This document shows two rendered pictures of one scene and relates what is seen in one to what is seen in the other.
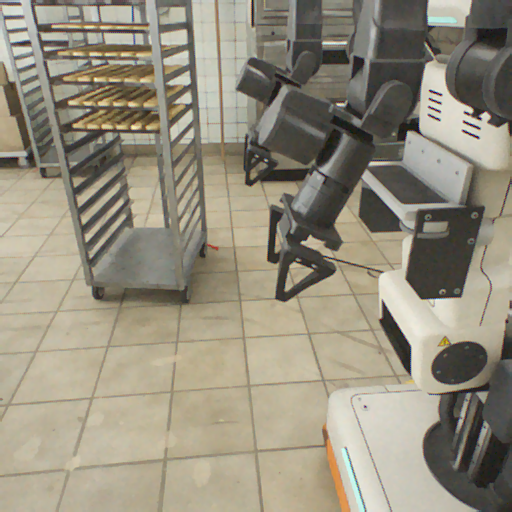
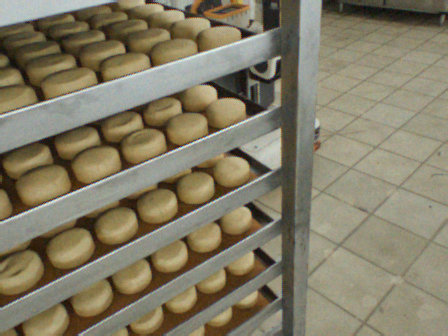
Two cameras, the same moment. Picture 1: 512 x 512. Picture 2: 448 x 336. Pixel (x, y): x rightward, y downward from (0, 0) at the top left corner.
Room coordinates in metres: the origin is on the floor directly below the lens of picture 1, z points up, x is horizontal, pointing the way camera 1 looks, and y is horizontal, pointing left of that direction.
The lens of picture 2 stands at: (2.20, 1.12, 1.46)
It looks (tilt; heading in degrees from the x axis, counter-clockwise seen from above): 35 degrees down; 235
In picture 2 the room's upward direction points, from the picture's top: 6 degrees counter-clockwise
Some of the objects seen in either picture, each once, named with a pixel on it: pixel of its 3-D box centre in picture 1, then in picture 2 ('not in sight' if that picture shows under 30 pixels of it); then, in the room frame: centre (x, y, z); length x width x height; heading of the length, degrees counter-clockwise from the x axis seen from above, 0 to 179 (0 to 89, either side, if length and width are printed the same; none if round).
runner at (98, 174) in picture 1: (103, 170); not in sight; (2.18, 0.77, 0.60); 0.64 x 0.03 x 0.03; 176
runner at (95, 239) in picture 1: (112, 220); not in sight; (2.18, 0.77, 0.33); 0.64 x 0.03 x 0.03; 176
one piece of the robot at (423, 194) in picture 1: (416, 207); (287, 3); (0.74, -0.28, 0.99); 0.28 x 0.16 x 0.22; 6
